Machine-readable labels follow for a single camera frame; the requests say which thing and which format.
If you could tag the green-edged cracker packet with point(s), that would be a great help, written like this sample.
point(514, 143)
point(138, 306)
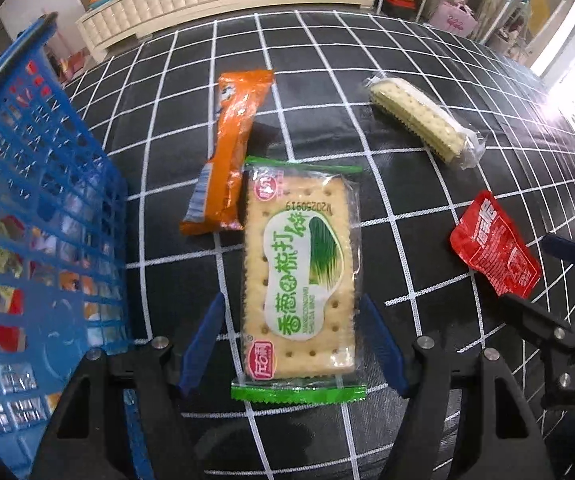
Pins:
point(297, 270)

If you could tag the clear sandwich cracker pack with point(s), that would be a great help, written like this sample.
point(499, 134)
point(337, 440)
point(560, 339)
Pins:
point(417, 110)

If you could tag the orange snack packet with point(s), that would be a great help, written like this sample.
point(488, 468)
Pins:
point(232, 150)

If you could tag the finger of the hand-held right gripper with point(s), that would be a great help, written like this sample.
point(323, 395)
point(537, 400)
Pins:
point(532, 317)
point(562, 247)

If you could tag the pink gift bag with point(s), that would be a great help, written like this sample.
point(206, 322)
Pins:
point(452, 19)

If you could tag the blue plastic basket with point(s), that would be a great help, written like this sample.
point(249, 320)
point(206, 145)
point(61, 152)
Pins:
point(42, 170)

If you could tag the small red snack packet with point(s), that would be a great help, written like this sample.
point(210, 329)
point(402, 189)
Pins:
point(497, 250)

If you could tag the red and black crate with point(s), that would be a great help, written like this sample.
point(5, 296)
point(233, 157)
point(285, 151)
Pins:
point(402, 0)

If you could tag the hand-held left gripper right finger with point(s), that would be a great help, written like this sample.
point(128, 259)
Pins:
point(385, 347)

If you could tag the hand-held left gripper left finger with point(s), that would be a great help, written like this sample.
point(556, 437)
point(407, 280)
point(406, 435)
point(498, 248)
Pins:
point(202, 345)

